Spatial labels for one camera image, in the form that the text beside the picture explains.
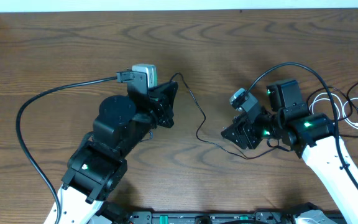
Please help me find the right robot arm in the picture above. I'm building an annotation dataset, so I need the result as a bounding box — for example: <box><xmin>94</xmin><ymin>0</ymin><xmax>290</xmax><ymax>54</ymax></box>
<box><xmin>221</xmin><ymin>79</ymin><xmax>358</xmax><ymax>223</ymax></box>

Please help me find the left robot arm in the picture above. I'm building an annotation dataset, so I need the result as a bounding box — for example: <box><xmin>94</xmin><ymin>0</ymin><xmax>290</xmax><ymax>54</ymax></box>
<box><xmin>45</xmin><ymin>81</ymin><xmax>178</xmax><ymax>223</ymax></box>

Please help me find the white usb cable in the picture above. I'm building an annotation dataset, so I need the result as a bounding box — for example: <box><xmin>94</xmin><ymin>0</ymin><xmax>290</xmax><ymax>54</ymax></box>
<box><xmin>308</xmin><ymin>92</ymin><xmax>358</xmax><ymax>131</ymax></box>

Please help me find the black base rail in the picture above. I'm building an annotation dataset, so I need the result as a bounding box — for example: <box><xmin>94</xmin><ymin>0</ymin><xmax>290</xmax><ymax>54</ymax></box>
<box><xmin>89</xmin><ymin>202</ymin><xmax>346</xmax><ymax>224</ymax></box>

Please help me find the black usb cable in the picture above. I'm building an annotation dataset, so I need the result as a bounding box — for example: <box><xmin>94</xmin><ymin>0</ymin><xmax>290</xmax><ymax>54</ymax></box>
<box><xmin>169</xmin><ymin>72</ymin><xmax>358</xmax><ymax>161</ymax></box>

